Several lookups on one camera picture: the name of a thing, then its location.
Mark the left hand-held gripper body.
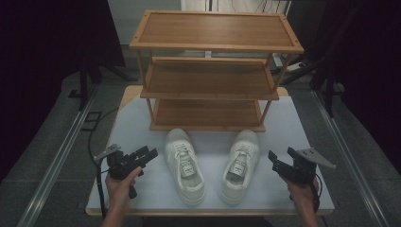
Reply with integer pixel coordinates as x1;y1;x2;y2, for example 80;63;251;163
94;144;147;200

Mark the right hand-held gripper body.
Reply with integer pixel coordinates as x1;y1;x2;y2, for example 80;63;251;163
272;148;337;185

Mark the person's left hand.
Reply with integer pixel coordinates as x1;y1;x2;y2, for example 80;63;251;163
104;166;143;214

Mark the person's right hand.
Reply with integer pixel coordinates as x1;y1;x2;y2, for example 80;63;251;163
281;175;320;214

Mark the white sneaker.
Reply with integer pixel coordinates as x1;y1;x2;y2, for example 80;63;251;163
164;128;206;206
218;129;261;206

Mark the black floor socket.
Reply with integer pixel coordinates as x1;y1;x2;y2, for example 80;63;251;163
80;111;103;132

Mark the black metal stand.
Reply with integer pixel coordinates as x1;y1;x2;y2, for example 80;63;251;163
279;9;354;119
67;55;138;112

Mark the white power strip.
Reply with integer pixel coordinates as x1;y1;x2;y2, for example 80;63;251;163
271;52;305;73

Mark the wooden three-tier shoe rack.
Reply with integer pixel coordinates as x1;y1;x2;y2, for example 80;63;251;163
129;9;305;133

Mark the black curtain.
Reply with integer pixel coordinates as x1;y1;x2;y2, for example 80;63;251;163
285;0;401;174
0;0;127;183

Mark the black cable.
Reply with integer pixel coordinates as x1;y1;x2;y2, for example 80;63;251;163
87;107;120;219
309;172;322;213

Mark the metal floor rail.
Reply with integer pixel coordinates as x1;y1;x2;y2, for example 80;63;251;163
16;91;99;227
310;90;391;227

